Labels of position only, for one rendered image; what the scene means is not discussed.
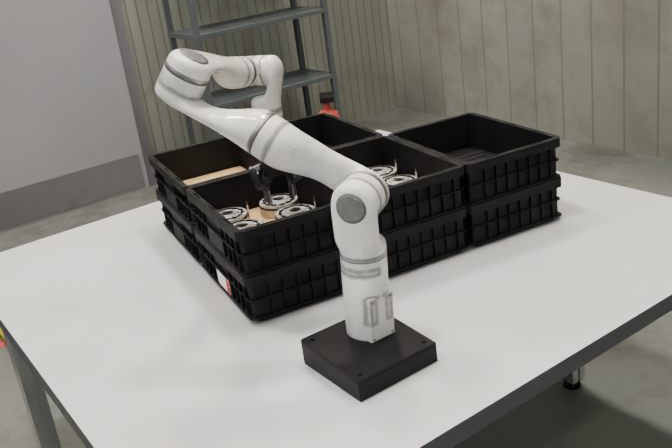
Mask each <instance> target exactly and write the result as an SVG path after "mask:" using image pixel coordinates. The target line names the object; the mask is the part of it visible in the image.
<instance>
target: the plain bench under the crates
mask: <svg viewBox="0 0 672 448"><path fill-rule="evenodd" d="M556 173H558V174H560V176H561V187H559V188H557V196H558V197H560V200H558V201H557V207H558V212H561V214H562V215H561V216H560V217H557V218H554V220H552V221H549V222H546V223H543V224H540V225H537V226H535V227H532V228H529V229H526V230H523V231H520V232H517V233H514V234H511V235H509V236H506V237H503V238H500V239H497V240H494V241H491V242H488V243H485V244H483V245H480V246H472V245H469V248H467V249H465V250H462V251H461V252H459V253H457V254H454V255H451V256H448V257H445V258H442V259H439V260H436V261H433V262H431V263H428V264H425V265H422V266H419V267H416V268H413V269H410V270H407V271H405V272H402V273H399V274H396V275H393V276H390V277H388V278H389V290H391V291H392V293H393V311H394V317H395V318H396V319H398V320H399V321H401V322H403V323H404V324H406V325H408V326H409V327H411V328H413V329H414V330H416V331H418V332H419V333H421V334H423V335H424V336H426V337H428V338H429V339H431V340H433V341H434V342H436V349H437V359H438V361H436V362H434V363H433V364H431V365H429V366H427V367H425V368H423V369H421V370H420V371H418V372H416V373H414V374H412V375H410V376H409V377H407V378H405V379H403V380H401V381H399V382H398V383H396V384H394V385H392V386H390V387H388V388H386V389H385V390H383V391H381V392H379V393H377V394H375V395H374V396H372V397H370V398H368V399H366V400H364V401H362V402H360V401H358V400H357V399H355V398H354V397H352V396H351V395H350V394H348V393H347V392H345V391H344V390H342V389H341V388H339V387H338V386H337V385H335V384H334V383H332V382H331V381H329V380H328V379H326V378H325V377H323V376H322V375H321V374H319V373H318V372H316V371H315V370H313V369H312V368H310V367H309V366H308V365H306V364H305V363H304V357H303V351H302V345H301V339H303V338H305V337H307V336H309V335H312V334H314V333H316V332H318V331H320V330H323V329H325V328H327V327H329V326H332V325H334V324H336V323H338V322H340V321H343V320H345V312H344V300H343V293H341V294H338V295H335V296H332V297H329V298H327V299H324V300H321V301H318V302H315V303H312V304H309V305H306V306H303V307H301V308H298V309H295V310H292V311H289V312H286V313H283V314H280V315H277V316H275V317H272V318H269V319H266V320H263V321H252V320H250V319H249V318H248V317H247V316H246V314H245V313H244V312H243V311H242V310H241V309H240V308H239V307H238V306H237V305H236V303H235V302H234V301H233V300H232V299H231V298H230V297H229V296H228V295H227V293H226V292H225V291H224V290H223V289H222V288H221V287H220V286H219V285H218V284H217V282H216V281H215V280H214V279H213V278H212V277H211V276H210V275H209V274H208V273H207V271H206V270H205V269H204V268H203V267H202V264H203V263H199V262H197V260H196V259H195V258H194V257H193V256H192V255H191V254H190V253H189V252H188V251H187V249H186V248H185V247H184V246H183V245H182V244H181V243H180V242H179V241H178V239H177V238H176V237H175V236H174V235H173V234H172V233H171V232H170V231H169V230H168V228H167V227H166V226H165V225H164V224H163V222H164V221H166V220H165V216H164V212H163V211H162V210H161V208H162V207H163V206H162V203H161V202H160V201H157V202H154V203H151V204H148V205H145V206H142V207H139V208H136V209H132V210H129V211H126V212H123V213H120V214H117V215H114V216H111V217H108V218H105V219H102V220H99V221H96V222H92V223H89V224H86V225H83V226H80V227H77V228H74V229H71V230H68V231H65V232H62V233H59V234H55V235H52V236H49V237H46V238H43V239H40V240H37V241H34V242H31V243H28V244H25V245H22V246H18V247H15V248H12V249H9V250H6V251H3V252H0V328H1V329H2V332H3V335H4V338H5V341H6V345H7V348H8V351H9V354H10V358H11V361H12V364H13V367H14V371H15V374H16V377H17V380H18V384H19V387H20V390H21V393H22V397H23V400H24V403H25V406H26V410H27V413H28V416H29V419H30V423H31V426H32V429H33V432H34V436H35V439H36V442H37V445H38V448H62V447H61V444H60V440H59V437H58V434H57V430H56V427H55V423H54V420H53V417H52V413H51V410H50V407H49V403H48V400H47V396H46V393H45V391H46V392H47V393H48V395H49V396H50V398H51V399H52V400H53V402H54V403H55V405H56V406H57V407H58V409H59V410H60V412H61V413H62V414H63V416H64V417H65V419H66V420H67V421H68V423H69V424H70V426H71V427H72V428H73V430H74V431H75V433H76V434H77V435H78V437H79V438H80V440H81V441H82V442H83V444H84V445H85V447H86V448H452V447H454V446H456V445H457V444H459V443H460V442H462V441H464V440H465V439H467V438H468V437H470V436H472V435H473V434H475V433H476V432H478V431H480V430H481V429H483V428H484V427H486V426H488V425H489V424H491V423H492V422H494V421H496V420H497V419H499V418H500V417H502V416H504V415H505V414H507V413H508V412H510V411H512V410H513V409H515V408H516V407H518V406H520V405H521V404H523V403H524V402H526V401H528V400H529V399H531V398H532V397H534V396H536V395H537V394H539V393H540V392H542V391H544V390H545V389H547V388H548V387H550V386H552V385H553V384H555V383H556V382H558V381H560V380H561V379H562V380H564V381H563V386H564V387H565V388H566V389H569V390H576V389H578V388H580V386H581V382H580V381H579V380H582V379H583V378H585V366H584V365H585V364H587V363H588V362H590V361H592V360H593V359H595V358H596V357H598V356H600V355H601V354H603V353H604V352H606V351H608V350H609V349H611V348H612V347H614V346H616V345H617V344H619V343H620V342H622V341H624V340H625V339H627V338H628V337H630V336H632V335H633V334H635V333H636V332H638V331H640V330H641V329H643V328H644V327H646V326H648V325H649V324H651V323H652V322H654V321H656V320H657V319H659V318H660V317H662V316H664V315H665V314H667V313H668V312H670V311H672V198H670V197H666V196H662V195H658V194H653V193H649V192H645V191H640V190H636V189H632V188H627V187H623V186H619V185H614V184H610V183H606V182H602V181H597V180H593V179H589V178H584V177H580V176H576V175H571V174H567V173H563V172H558V171H556ZM44 389H45V390H44Z"/></svg>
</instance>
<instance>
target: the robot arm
mask: <svg viewBox="0 0 672 448"><path fill-rule="evenodd" d="M211 75H212V76H213V78H214V80H215V81H216V82H217V83H218V84H219V85H220V86H222V87H224V88H227V89H240V88H247V87H250V86H266V87H267V89H266V93H265V94H262V95H259V96H256V97H254V98H253V99H252V101H251V106H252V108H249V109H224V108H218V107H215V106H212V105H210V104H208V103H206V102H205V101H203V100H202V99H201V98H202V96H203V93H204V91H205V89H206V87H207V85H208V83H209V81H210V77H211ZM283 76H284V67H283V64H282V62H281V60H280V59H279V58H278V57H277V56H275V55H256V56H235V57H224V56H219V55H215V54H211V53H206V52H201V51H196V50H191V49H175V50H173V51H172V52H171V53H170V54H169V56H168V57H167V59H166V61H165V64H164V66H163V68H162V70H161V73H160V75H159V77H158V79H157V82H156V85H155V93H156V95H157V96H158V97H159V98H160V99H161V100H162V101H163V102H165V103H166V104H168V105H169V106H171V107H173V108H175V109H176V110H178V111H180V112H182V113H184V114H185V115H187V116H189V117H191V118H193V119H195V120H197V121H198V122H200V123H202V124H204V125H206V126H208V127H210V128H211V129H213V130H215V131H216V132H218V133H220V134H221V135H223V136H224V137H226V138H227V139H229V140H230V141H232V142H233V143H235V144H236V145H238V146H239V147H241V148H242V149H244V150H245V151H247V152H248V153H249V154H251V155H253V156H254V157H256V158H257V159H259V162H258V164H257V165H255V166H253V167H251V166H249V167H248V172H249V174H250V177H251V180H252V182H253V185H254V187H255V188H256V189H257V190H259V191H263V195H264V201H265V202H266V203H267V204H268V205H273V203H272V197H271V191H270V190H269V189H270V185H271V182H272V180H273V177H276V176H278V175H284V176H285V177H286V179H287V180H288V183H287V184H288V191H289V196H290V198H291V199H295V196H296V194H297V192H296V185H295V183H296V182H297V181H298V180H301V179H302V176H305V177H309V178H312V179H315V180H317V181H319V182H321V183H323V184H325V185H326V186H328V187H329V188H331V189H332V190H334V192H333V194H332V197H331V216H332V224H333V231H334V238H335V242H336V245H337V246H338V248H339V252H340V264H341V277H342V288H343V300H344V312H345V322H346V332H347V334H348V335H349V336H350V337H352V338H353V339H356V340H360V341H368V342H370V343H374V342H376V341H378V340H380V339H382V338H384V337H386V336H388V335H390V334H392V333H394V332H395V328H394V311H393V293H392V291H391V290H389V278H388V260H387V244H386V239H385V238H384V237H383V236H382V235H381V234H379V226H378V215H379V213H380V212H381V211H382V210H383V208H384V207H385V206H386V204H387V203H388V201H389V197H390V192H389V188H388V186H387V184H386V182H385V181H384V179H383V178H382V177H381V176H380V175H378V174H377V173H376V172H374V171H372V170H371V169H369V168H367V167H365V166H363V165H361V164H359V163H357V162H355V161H353V160H351V159H349V158H346V157H344V156H342V155H341V154H339V153H337V152H335V151H333V150H331V149H330V148H328V147H327V146H325V145H323V144H322V143H320V142H319V141H317V140H316V139H314V138H312V137H311V136H309V135H307V134H306V133H304V132H302V131H301V130H299V129H298V128H296V127H295V126H294V125H292V124H291V123H289V122H288V121H286V120H284V119H283V113H282V106H281V93H282V83H283ZM259 169H261V170H262V171H264V173H263V177H262V178H263V181H262V184H261V183H260V180H259V177H258V174H259ZM292 174H294V175H292Z"/></svg>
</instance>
